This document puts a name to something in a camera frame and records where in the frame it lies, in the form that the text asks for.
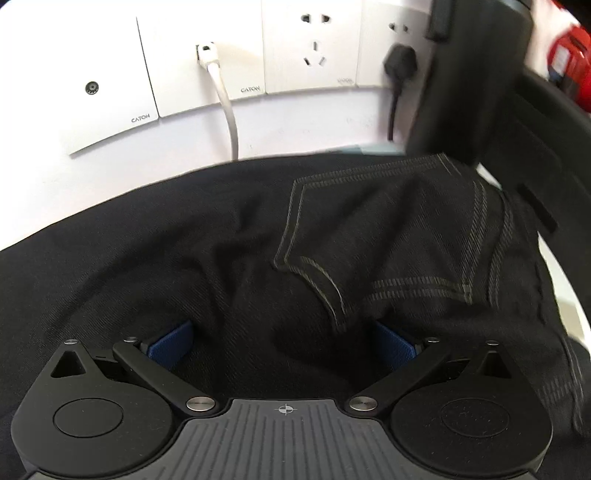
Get black denim jeans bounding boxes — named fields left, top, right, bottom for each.
left=1, top=154, right=590, bottom=479

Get black power plug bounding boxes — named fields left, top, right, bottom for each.
left=383, top=44, right=418, bottom=142

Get black thermos bottle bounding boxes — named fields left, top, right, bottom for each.
left=406, top=0, right=534, bottom=165

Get red vase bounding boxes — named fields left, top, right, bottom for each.
left=547, top=25, right=591, bottom=113

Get white wall socket panel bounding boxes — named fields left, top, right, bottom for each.
left=1, top=1, right=432, bottom=154

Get white charging cable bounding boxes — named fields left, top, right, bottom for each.
left=195, top=41, right=242, bottom=163

